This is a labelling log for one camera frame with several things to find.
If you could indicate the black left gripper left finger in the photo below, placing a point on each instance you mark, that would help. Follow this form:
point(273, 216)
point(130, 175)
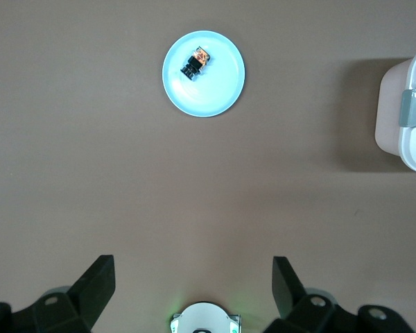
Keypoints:
point(86, 301)

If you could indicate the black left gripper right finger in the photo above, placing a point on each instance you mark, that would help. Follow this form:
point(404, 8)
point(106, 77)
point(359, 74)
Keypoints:
point(298, 305)

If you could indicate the black and orange switch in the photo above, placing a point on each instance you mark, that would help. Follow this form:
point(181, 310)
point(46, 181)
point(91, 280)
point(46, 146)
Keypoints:
point(195, 64)

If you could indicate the light blue round plate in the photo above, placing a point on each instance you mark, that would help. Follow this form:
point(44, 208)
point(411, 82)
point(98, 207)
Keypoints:
point(222, 90)

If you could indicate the white lidded box, grey clips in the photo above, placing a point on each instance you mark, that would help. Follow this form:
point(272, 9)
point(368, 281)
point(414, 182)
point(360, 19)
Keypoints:
point(391, 114)

